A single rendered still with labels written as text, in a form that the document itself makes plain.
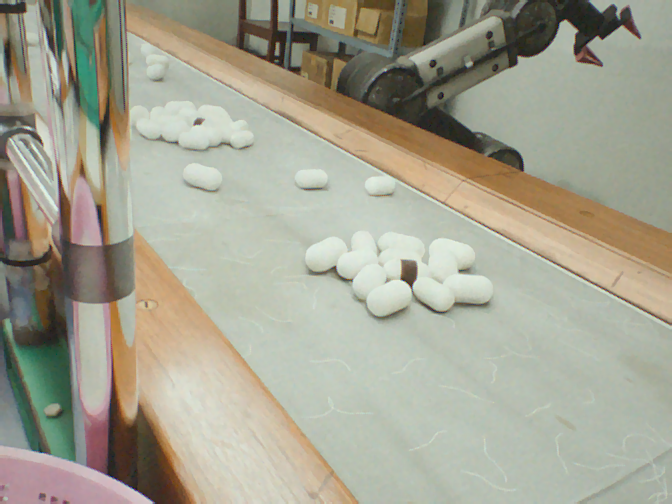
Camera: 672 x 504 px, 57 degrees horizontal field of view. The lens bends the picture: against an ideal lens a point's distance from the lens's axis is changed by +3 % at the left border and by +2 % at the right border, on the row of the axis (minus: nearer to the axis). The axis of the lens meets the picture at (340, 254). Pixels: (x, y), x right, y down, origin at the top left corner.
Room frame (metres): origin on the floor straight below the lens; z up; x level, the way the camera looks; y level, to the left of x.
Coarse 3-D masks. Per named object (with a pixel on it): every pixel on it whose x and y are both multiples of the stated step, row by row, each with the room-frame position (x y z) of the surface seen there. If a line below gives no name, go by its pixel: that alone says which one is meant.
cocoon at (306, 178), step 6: (300, 174) 0.54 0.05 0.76; (306, 174) 0.54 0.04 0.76; (312, 174) 0.55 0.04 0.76; (318, 174) 0.55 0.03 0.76; (324, 174) 0.55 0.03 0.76; (300, 180) 0.54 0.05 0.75; (306, 180) 0.54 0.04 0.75; (312, 180) 0.54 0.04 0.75; (318, 180) 0.55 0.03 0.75; (324, 180) 0.55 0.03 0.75; (300, 186) 0.54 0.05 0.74; (306, 186) 0.54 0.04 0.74; (312, 186) 0.55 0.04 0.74; (318, 186) 0.55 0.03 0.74
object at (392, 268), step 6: (390, 264) 0.38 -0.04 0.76; (396, 264) 0.38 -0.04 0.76; (420, 264) 0.38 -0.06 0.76; (384, 270) 0.38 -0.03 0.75; (390, 270) 0.37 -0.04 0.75; (396, 270) 0.37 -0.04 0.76; (420, 270) 0.37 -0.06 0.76; (426, 270) 0.38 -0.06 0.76; (390, 276) 0.37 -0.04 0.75; (396, 276) 0.37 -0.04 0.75; (420, 276) 0.37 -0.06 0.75; (426, 276) 0.37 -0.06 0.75
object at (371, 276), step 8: (368, 264) 0.37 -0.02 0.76; (376, 264) 0.37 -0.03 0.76; (360, 272) 0.36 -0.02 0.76; (368, 272) 0.36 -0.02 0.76; (376, 272) 0.36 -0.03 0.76; (384, 272) 0.37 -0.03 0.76; (360, 280) 0.35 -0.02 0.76; (368, 280) 0.35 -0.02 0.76; (376, 280) 0.35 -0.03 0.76; (384, 280) 0.36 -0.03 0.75; (360, 288) 0.35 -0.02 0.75; (368, 288) 0.35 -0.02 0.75; (360, 296) 0.35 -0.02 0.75
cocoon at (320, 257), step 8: (328, 240) 0.39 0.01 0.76; (336, 240) 0.40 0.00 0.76; (312, 248) 0.38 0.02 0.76; (320, 248) 0.38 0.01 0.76; (328, 248) 0.38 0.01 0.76; (336, 248) 0.39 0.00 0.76; (344, 248) 0.39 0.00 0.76; (312, 256) 0.38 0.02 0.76; (320, 256) 0.37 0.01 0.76; (328, 256) 0.38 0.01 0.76; (336, 256) 0.38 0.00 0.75; (312, 264) 0.37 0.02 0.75; (320, 264) 0.37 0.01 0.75; (328, 264) 0.38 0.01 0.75; (336, 264) 0.39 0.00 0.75; (320, 272) 0.38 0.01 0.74
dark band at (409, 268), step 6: (402, 264) 0.38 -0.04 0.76; (408, 264) 0.38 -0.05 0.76; (414, 264) 0.38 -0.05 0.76; (402, 270) 0.37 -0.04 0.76; (408, 270) 0.37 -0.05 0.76; (414, 270) 0.37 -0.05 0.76; (402, 276) 0.37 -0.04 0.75; (408, 276) 0.37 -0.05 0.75; (414, 276) 0.37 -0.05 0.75; (408, 282) 0.37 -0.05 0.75; (414, 282) 0.37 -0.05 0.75
